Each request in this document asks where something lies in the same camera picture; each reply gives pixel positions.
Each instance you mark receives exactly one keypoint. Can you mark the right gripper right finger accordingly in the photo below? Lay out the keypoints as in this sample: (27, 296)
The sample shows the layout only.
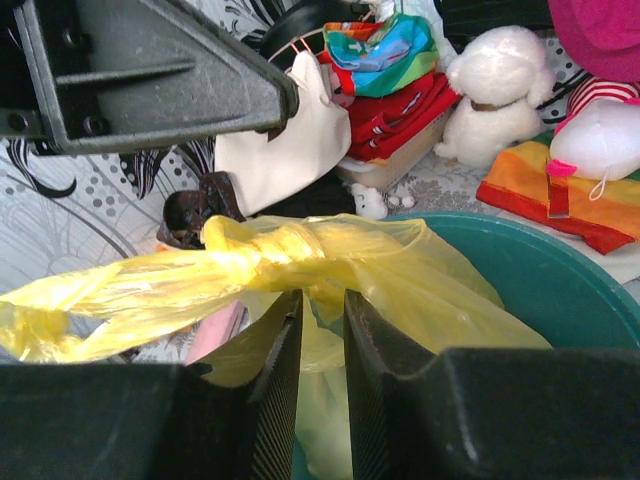
(486, 413)

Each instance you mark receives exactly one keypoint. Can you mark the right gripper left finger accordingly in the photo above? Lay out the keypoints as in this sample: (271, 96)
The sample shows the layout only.
(231, 416)

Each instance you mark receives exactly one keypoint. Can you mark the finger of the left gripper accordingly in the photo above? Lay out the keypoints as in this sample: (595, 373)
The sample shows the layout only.
(94, 77)

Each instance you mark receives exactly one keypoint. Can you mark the yellow trash bag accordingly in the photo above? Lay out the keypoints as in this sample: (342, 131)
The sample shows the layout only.
(417, 281)

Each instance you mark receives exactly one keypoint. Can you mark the teal trash bin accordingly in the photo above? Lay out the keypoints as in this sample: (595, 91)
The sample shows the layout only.
(553, 289)

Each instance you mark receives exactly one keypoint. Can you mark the brown patterned bag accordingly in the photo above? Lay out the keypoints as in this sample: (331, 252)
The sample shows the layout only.
(185, 212)

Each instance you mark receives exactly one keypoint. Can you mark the cream canvas tote bag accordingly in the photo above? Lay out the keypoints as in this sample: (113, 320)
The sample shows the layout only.
(265, 168)

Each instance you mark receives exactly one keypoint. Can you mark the colourful printed bag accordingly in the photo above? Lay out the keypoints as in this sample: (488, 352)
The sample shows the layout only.
(385, 52)

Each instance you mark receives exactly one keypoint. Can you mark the magenta fabric bag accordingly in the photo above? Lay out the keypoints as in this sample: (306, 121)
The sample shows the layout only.
(601, 36)

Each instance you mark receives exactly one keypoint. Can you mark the pink case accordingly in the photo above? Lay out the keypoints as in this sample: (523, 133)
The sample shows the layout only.
(216, 330)

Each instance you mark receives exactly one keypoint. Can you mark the small white plush toy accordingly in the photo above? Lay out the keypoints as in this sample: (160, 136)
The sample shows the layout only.
(373, 204)

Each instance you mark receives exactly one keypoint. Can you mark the rainbow striped cloth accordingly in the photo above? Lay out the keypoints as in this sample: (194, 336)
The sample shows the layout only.
(518, 183)

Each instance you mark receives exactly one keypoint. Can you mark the red cloth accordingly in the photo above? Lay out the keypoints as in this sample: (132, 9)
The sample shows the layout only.
(389, 100)

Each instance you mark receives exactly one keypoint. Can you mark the pink plush doll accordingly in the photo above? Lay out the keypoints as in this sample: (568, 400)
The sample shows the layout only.
(599, 139)

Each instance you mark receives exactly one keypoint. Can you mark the cream plush lamb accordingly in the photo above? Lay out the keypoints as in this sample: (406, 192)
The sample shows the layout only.
(502, 77)

